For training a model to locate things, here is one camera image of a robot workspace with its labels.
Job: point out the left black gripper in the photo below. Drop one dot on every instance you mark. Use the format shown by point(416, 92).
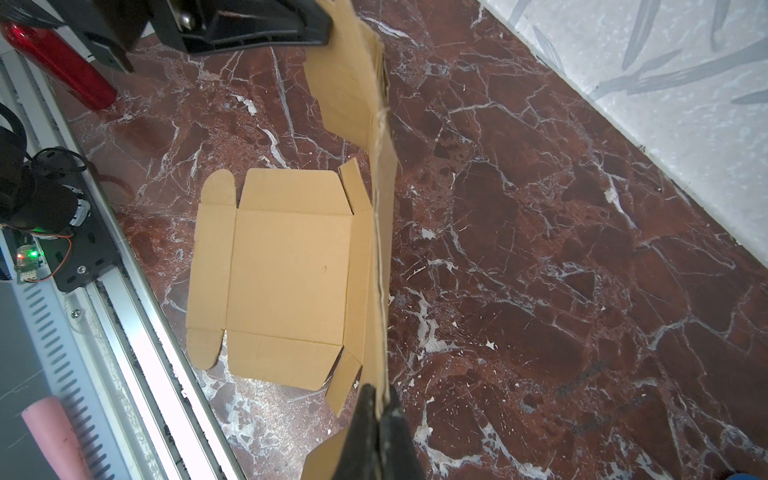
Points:
point(109, 30)

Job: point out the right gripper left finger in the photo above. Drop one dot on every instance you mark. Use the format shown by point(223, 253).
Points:
point(359, 455)

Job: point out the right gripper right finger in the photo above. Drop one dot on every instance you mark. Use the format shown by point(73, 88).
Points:
point(397, 453)

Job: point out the brown cardboard box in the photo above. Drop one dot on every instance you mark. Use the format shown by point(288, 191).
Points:
point(291, 272)

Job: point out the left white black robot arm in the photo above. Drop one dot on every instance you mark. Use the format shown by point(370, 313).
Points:
point(32, 201)

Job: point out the small green lit circuit board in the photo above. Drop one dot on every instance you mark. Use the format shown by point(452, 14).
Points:
point(28, 263)

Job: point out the purple pink garden fork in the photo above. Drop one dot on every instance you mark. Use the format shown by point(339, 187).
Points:
point(55, 436)

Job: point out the red black handled tool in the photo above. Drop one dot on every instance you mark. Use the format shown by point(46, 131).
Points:
point(53, 55)

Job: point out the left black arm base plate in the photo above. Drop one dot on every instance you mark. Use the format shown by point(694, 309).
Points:
point(72, 240)

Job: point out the aluminium front rail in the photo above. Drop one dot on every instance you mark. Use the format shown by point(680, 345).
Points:
point(106, 352)

